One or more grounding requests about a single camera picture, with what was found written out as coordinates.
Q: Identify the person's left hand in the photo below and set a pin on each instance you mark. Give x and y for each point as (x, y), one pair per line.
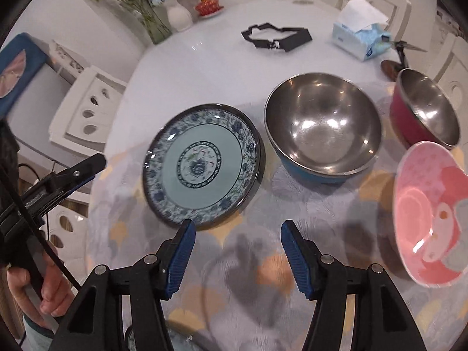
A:
(55, 298)

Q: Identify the red steel bowl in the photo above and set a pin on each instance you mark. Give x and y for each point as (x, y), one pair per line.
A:
(427, 106)

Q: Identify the white vase with flowers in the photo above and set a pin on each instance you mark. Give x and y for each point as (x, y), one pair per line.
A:
(179, 16)

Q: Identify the blue tissue pack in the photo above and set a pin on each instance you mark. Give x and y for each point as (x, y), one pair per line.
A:
(360, 40)

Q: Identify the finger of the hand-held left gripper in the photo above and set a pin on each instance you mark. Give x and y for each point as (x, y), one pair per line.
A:
(75, 173)

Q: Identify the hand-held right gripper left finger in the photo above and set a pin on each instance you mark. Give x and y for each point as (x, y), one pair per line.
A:
(181, 259)

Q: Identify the pink cartoon bowl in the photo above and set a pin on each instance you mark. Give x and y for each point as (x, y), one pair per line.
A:
(427, 208)

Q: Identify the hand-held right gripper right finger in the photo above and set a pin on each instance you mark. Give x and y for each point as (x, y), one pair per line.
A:
(295, 259)

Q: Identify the blue patterned plate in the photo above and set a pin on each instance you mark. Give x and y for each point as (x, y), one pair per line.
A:
(201, 164)

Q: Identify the person's left forearm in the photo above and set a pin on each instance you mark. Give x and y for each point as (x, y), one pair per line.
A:
(36, 338)

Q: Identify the phone stand with wooden base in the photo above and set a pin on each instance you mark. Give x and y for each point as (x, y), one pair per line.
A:
(391, 67)

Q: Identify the blue steel bowl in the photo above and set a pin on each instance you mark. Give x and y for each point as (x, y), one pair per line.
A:
(321, 124)

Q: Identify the fan patterned table mat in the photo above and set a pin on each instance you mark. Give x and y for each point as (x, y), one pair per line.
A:
(256, 208)

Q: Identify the white printed box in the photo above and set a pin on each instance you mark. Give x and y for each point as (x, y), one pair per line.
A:
(65, 60)

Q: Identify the glass vase with green sprigs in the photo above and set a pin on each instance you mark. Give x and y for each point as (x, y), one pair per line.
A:
(157, 31)

